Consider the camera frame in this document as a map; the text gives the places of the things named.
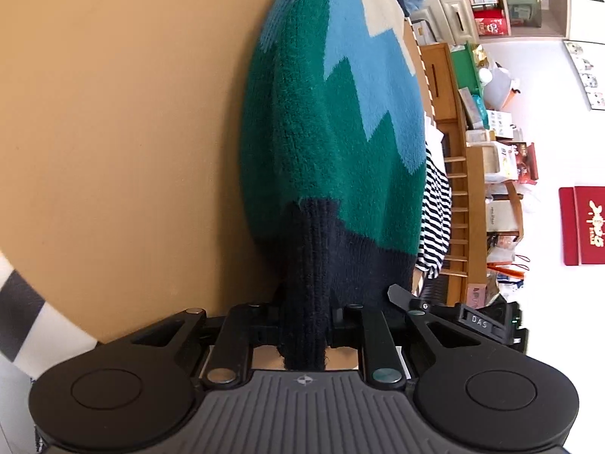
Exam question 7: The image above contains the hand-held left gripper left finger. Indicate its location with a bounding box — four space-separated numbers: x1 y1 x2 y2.
127 303 283 386

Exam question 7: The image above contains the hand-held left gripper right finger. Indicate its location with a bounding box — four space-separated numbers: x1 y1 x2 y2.
330 302 474 385

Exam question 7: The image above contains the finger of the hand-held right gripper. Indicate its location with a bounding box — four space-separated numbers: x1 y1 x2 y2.
386 284 429 316

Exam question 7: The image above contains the green navy blue knit sweater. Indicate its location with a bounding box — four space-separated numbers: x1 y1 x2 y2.
238 0 427 372

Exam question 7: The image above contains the white orange paper bag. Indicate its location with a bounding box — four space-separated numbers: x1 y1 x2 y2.
487 233 531 281

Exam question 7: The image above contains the black white striped shirt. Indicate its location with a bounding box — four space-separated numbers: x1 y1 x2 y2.
414 112 453 280

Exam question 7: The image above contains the white desk calendar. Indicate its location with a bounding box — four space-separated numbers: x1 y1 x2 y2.
487 110 517 141

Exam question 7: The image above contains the teal tissue pack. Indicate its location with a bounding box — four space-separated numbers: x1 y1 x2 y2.
469 93 489 129

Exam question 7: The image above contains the white orange plush toy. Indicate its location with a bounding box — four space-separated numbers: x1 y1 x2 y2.
482 63 523 110

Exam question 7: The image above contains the green plastic bin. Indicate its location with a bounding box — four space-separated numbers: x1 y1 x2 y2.
450 42 484 96

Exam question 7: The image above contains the row of cat pictures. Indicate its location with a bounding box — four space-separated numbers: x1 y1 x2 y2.
564 40 605 112

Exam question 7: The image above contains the red gift box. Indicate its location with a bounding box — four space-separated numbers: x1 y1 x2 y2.
473 8 510 37

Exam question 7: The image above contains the white cabinet with shelves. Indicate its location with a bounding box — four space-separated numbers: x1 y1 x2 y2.
409 0 570 47

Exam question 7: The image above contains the red wall hanging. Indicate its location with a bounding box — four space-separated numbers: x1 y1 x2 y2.
558 185 605 267

